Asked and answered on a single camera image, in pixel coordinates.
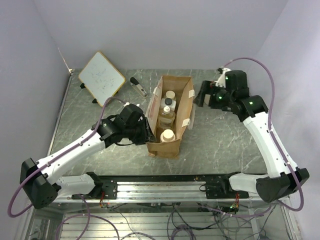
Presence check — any small whiteboard with wooden frame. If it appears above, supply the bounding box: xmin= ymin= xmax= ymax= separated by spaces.
xmin=78 ymin=51 xmax=126 ymax=107

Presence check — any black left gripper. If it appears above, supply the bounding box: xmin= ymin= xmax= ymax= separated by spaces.
xmin=124 ymin=116 xmax=158 ymax=146

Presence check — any brown canvas bag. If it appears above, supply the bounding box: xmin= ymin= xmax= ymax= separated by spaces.
xmin=145 ymin=75 xmax=195 ymax=159

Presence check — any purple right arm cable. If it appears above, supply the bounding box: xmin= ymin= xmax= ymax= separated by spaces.
xmin=223 ymin=57 xmax=306 ymax=212

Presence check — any white bottle black cap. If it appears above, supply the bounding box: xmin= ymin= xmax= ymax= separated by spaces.
xmin=160 ymin=98 xmax=177 ymax=108

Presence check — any beige cylinder bottle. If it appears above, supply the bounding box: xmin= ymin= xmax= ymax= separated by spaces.
xmin=204 ymin=94 xmax=211 ymax=106

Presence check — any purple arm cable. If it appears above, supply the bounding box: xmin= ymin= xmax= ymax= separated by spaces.
xmin=7 ymin=97 xmax=130 ymax=218
xmin=223 ymin=57 xmax=306 ymax=212

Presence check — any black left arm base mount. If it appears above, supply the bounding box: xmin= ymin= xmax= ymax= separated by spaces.
xmin=101 ymin=181 xmax=118 ymax=200

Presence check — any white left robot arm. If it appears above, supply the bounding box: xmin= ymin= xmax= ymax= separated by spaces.
xmin=20 ymin=103 xmax=156 ymax=209

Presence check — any beige cap bottle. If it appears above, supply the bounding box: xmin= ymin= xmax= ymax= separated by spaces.
xmin=160 ymin=129 xmax=176 ymax=143
xmin=165 ymin=90 xmax=176 ymax=100

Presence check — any amber bottle white cap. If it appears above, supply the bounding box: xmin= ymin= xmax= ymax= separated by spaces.
xmin=158 ymin=106 xmax=176 ymax=130

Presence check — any beige cap bottle rear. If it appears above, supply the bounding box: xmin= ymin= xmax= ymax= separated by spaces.
xmin=165 ymin=90 xmax=176 ymax=100

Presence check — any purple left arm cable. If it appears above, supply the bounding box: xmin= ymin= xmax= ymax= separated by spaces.
xmin=7 ymin=97 xmax=130 ymax=218

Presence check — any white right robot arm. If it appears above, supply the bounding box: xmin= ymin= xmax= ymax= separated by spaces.
xmin=194 ymin=68 xmax=310 ymax=203

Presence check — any aluminium rail frame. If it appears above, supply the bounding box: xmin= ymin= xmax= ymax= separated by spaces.
xmin=18 ymin=179 xmax=302 ymax=240

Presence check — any black and white marker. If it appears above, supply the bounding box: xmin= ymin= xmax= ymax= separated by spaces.
xmin=129 ymin=77 xmax=148 ymax=98

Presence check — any beige cap bottle front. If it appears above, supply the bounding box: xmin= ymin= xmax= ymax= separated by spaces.
xmin=160 ymin=129 xmax=176 ymax=143

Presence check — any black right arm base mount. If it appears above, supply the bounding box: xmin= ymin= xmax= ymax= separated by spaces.
xmin=199 ymin=181 xmax=232 ymax=200

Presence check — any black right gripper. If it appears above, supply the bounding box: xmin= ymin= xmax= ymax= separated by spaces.
xmin=193 ymin=80 xmax=234 ymax=110

